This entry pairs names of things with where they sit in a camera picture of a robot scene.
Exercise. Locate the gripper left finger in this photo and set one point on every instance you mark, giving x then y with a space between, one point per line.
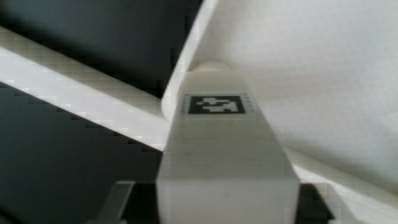
116 202

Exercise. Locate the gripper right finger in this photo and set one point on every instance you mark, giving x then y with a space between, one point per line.
341 216

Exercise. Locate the white desk tabletop panel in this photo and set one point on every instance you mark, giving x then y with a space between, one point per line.
313 49

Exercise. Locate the white U-shaped obstacle fence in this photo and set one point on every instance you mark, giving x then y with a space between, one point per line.
100 99

